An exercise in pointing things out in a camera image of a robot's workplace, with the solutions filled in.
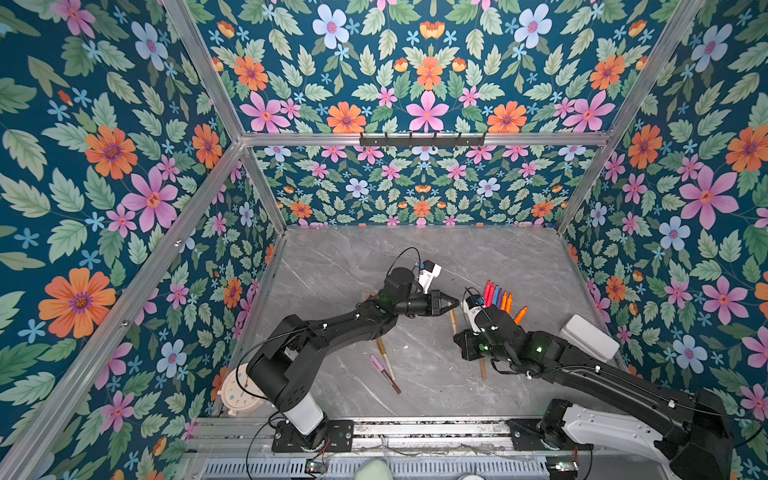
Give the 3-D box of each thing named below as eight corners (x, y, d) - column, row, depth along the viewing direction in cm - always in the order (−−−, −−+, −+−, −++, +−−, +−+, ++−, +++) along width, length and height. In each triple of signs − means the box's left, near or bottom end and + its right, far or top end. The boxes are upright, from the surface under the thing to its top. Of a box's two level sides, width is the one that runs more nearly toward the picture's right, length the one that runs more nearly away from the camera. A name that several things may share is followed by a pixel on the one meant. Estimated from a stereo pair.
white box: (557, 336, 93) (564, 329, 89) (568, 320, 97) (575, 312, 92) (601, 367, 87) (611, 361, 83) (611, 348, 90) (621, 341, 86)
